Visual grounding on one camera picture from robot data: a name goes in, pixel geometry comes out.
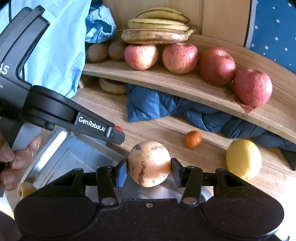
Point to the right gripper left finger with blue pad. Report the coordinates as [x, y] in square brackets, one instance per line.
[108, 178]

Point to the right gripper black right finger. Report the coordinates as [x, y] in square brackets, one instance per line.
[190, 178]

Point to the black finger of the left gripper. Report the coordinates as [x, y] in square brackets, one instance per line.
[117, 137]

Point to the small orange tangerine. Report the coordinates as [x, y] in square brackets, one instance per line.
[192, 139]

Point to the round beige speckled melon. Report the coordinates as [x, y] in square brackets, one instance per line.
[149, 163]

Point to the yellow lemon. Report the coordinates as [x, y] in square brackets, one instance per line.
[243, 159]

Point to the small beige speckled fruit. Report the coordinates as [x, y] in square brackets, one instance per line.
[25, 189]

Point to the person's left hand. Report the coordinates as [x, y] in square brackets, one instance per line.
[18, 161]

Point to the dark blue quilted cloth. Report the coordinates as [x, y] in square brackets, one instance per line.
[144, 104]

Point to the beige fruit under shelf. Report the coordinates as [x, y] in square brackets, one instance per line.
[112, 86]

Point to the light blue garment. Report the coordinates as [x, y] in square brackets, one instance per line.
[59, 57]

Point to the metal baking tray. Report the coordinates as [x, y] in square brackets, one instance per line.
[66, 151]

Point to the pale red apple leftmost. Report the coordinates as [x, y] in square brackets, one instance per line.
[141, 57]

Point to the kiwi right brown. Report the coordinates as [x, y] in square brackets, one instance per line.
[116, 50]

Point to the kiwi brown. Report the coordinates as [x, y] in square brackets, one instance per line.
[97, 52]
[116, 50]

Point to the kiwi left brown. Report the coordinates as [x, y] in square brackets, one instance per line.
[97, 52]

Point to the wooden desk shelf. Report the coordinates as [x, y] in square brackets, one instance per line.
[277, 115]

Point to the red apple rightmost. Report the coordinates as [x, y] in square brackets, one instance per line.
[253, 87]

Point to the banana bunch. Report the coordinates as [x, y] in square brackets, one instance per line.
[158, 25]

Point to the blue starry fabric wardrobe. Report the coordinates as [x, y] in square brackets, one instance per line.
[271, 31]

